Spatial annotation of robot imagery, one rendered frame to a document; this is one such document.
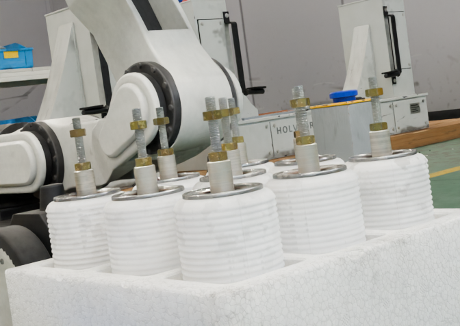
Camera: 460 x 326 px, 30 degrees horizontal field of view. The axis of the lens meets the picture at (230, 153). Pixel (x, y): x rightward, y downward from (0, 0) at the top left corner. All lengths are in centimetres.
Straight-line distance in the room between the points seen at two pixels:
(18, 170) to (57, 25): 194
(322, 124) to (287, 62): 652
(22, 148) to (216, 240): 86
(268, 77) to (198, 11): 427
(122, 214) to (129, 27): 55
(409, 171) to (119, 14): 62
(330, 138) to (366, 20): 348
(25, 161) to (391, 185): 82
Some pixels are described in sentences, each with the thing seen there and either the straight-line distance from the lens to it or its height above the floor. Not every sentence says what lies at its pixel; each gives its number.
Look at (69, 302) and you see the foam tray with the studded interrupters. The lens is 91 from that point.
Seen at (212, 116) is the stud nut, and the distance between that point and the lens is 78.
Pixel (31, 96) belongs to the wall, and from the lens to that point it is 1041.
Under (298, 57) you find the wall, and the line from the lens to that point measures 762.
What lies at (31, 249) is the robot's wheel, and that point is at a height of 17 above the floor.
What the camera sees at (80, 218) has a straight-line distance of 94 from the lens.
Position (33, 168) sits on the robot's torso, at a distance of 156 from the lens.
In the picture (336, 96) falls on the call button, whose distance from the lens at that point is 120.
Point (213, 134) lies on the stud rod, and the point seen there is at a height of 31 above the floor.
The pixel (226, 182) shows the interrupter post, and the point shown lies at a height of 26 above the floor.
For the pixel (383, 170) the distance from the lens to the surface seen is 92.
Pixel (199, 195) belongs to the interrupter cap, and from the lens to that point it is 76.
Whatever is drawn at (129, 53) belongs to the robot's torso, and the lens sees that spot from 136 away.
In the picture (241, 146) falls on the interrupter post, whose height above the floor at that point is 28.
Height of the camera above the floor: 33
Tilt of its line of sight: 3 degrees down
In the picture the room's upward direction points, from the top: 8 degrees counter-clockwise
